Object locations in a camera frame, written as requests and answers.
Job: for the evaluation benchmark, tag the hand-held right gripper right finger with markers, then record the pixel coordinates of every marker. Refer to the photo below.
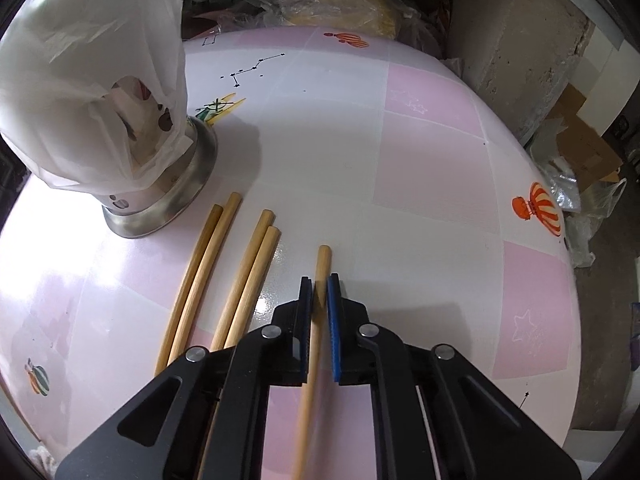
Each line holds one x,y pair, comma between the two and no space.
335,330

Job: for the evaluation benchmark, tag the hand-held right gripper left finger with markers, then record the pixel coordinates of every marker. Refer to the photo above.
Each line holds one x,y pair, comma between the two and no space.
300,340

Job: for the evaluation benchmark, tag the wooden chopstick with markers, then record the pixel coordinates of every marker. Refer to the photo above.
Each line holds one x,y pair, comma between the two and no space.
250,255
305,425
260,270
222,240
205,241

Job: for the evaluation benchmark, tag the plastic bags on floor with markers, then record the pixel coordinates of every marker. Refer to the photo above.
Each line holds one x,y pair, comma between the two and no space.
585,210

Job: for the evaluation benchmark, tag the cardboard box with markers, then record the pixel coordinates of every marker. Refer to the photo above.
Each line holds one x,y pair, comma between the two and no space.
585,140

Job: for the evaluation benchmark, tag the yellow food in plastic bag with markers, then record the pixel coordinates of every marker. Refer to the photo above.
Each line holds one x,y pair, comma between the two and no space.
340,5

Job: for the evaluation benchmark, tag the white plastic bag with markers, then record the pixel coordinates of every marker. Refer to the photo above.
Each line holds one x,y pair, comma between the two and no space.
85,35

